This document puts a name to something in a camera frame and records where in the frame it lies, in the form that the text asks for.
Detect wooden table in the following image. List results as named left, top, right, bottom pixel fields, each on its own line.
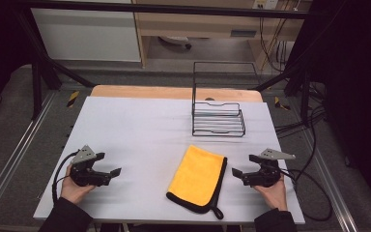
left=90, top=84, right=265, bottom=103

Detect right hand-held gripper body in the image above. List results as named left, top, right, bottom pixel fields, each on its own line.
left=242, top=148, right=297, bottom=189

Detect aluminium floor rail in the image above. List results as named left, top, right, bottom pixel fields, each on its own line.
left=300, top=127, right=359, bottom=232
left=0, top=91, right=58, bottom=220

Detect white cabinet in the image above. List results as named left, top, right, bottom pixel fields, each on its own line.
left=30, top=7, right=142, bottom=63

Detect black curtain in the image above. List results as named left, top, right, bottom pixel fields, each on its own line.
left=288, top=0, right=371, bottom=223

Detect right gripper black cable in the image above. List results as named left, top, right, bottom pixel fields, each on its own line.
left=281, top=168, right=333, bottom=222

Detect wooden desk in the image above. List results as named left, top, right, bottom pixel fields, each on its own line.
left=131, top=0, right=314, bottom=69

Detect yellow cloth with black edge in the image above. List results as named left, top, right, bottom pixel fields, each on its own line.
left=165, top=144, right=229, bottom=221

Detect black wire rack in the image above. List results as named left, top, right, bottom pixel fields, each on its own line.
left=191, top=61, right=261, bottom=138

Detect white table cover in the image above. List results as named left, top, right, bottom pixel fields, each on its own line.
left=33, top=96, right=306, bottom=226

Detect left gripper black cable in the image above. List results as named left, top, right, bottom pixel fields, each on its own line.
left=51, top=150, right=80, bottom=204

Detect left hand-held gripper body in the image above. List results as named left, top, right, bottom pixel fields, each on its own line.
left=69, top=144, right=113, bottom=189

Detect yellow black floor tape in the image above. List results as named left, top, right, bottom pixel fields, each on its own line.
left=66, top=90, right=80, bottom=108
left=273, top=96, right=292, bottom=111

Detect person's right hand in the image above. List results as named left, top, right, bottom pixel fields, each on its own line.
left=253, top=175, right=290, bottom=213

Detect black metal frame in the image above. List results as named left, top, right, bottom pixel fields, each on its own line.
left=11, top=0, right=331, bottom=129

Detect bundle of black floor cables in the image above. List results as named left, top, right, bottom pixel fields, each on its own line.
left=273, top=81, right=328, bottom=183

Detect person's left hand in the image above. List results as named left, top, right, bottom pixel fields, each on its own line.
left=60, top=163, right=97, bottom=206

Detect hanging cables behind desk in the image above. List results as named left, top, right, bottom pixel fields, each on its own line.
left=258, top=15, right=293, bottom=74

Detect white wall socket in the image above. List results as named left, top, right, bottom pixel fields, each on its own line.
left=251, top=0, right=280, bottom=11

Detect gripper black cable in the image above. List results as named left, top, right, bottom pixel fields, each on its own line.
left=51, top=150, right=80, bottom=204
left=281, top=168, right=333, bottom=222

